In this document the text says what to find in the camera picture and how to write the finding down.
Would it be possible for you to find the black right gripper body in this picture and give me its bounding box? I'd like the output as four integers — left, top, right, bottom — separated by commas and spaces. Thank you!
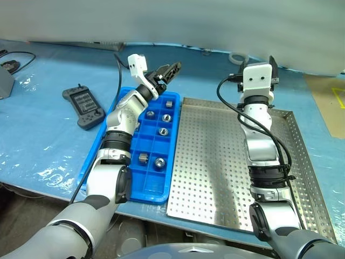
236, 72, 245, 93

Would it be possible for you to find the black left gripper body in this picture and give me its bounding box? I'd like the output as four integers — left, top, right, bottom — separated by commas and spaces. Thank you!
147, 70, 168, 93

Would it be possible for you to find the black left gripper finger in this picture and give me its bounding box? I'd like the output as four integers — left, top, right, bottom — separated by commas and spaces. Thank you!
163, 61, 182, 85
157, 64, 175, 80

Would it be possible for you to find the perforated steel tray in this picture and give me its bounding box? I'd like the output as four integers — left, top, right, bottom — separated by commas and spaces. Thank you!
166, 97, 338, 245

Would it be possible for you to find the blue compartment tray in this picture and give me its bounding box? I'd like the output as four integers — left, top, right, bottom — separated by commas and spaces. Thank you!
78, 86, 181, 205

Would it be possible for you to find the white tape roll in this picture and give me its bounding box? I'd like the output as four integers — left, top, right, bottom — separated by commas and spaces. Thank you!
229, 53, 249, 65

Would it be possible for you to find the white backdrop sheet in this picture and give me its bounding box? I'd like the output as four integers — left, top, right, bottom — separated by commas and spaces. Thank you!
0, 0, 345, 78

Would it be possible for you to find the brown cardboard sheet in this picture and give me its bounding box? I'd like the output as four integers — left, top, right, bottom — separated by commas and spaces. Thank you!
303, 74, 345, 140

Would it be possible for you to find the black handheld controller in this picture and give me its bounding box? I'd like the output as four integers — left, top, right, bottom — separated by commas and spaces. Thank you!
61, 83, 106, 131

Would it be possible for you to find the grey box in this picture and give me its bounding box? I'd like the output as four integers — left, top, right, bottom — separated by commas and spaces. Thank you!
0, 66, 15, 101

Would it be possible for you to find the dark grey rounded shape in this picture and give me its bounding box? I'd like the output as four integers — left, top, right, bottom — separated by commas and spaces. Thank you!
106, 217, 148, 256
184, 230, 226, 246

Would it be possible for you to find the grey rounded shell with emblem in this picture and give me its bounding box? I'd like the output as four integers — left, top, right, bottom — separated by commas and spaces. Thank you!
118, 242, 273, 259

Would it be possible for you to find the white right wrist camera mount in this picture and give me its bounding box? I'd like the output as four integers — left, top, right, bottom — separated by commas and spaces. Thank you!
240, 63, 275, 98

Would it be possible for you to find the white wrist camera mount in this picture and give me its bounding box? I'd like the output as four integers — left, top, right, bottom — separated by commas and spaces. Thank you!
127, 53, 160, 100
240, 63, 275, 98

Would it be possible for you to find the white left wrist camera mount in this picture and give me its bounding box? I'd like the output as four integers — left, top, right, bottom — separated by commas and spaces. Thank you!
127, 53, 160, 100

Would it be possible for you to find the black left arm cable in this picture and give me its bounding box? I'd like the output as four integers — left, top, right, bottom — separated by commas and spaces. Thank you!
68, 53, 133, 205

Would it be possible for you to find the black cable with plug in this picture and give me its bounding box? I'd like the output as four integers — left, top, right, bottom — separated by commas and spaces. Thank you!
0, 51, 37, 76

